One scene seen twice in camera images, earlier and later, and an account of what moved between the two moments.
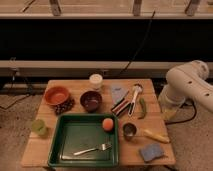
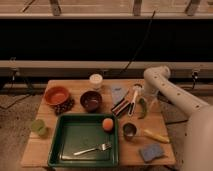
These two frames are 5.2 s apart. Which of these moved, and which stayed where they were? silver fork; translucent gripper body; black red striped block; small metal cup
Moved: translucent gripper body
Stayed: black red striped block; silver fork; small metal cup
